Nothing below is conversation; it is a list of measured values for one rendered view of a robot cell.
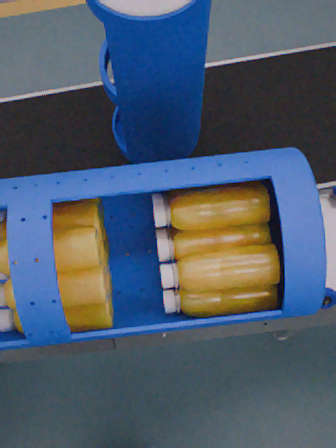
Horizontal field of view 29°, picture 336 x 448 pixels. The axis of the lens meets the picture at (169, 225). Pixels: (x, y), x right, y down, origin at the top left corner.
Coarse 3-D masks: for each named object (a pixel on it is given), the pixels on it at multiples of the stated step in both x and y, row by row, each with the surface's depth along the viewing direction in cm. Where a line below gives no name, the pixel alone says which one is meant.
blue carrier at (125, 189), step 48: (0, 192) 100; (48, 192) 99; (96, 192) 98; (144, 192) 118; (288, 192) 97; (48, 240) 95; (144, 240) 122; (288, 240) 95; (48, 288) 95; (144, 288) 120; (288, 288) 98; (0, 336) 113; (48, 336) 100; (96, 336) 103
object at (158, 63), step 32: (96, 0) 130; (192, 0) 130; (128, 32) 134; (160, 32) 133; (192, 32) 140; (128, 64) 147; (160, 64) 146; (192, 64) 154; (128, 96) 164; (160, 96) 161; (192, 96) 172; (128, 128) 185; (160, 128) 180; (192, 128) 193; (160, 160) 204
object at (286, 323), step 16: (272, 320) 126; (288, 320) 127; (304, 320) 127; (320, 320) 128; (128, 336) 125; (144, 336) 126; (160, 336) 126; (176, 336) 127; (192, 336) 128; (208, 336) 129; (224, 336) 130; (0, 352) 125; (16, 352) 126; (32, 352) 126; (48, 352) 127; (64, 352) 128; (80, 352) 129
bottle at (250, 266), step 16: (192, 256) 105; (208, 256) 105; (224, 256) 104; (240, 256) 104; (256, 256) 104; (272, 256) 104; (176, 272) 105; (192, 272) 104; (208, 272) 103; (224, 272) 104; (240, 272) 104; (256, 272) 104; (272, 272) 104; (192, 288) 105; (208, 288) 105; (224, 288) 105
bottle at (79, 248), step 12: (72, 228) 103; (84, 228) 102; (96, 228) 103; (60, 240) 100; (72, 240) 100; (84, 240) 100; (96, 240) 101; (0, 252) 100; (60, 252) 100; (72, 252) 100; (84, 252) 100; (96, 252) 100; (0, 264) 101; (60, 264) 101; (72, 264) 101; (84, 264) 101; (96, 264) 101
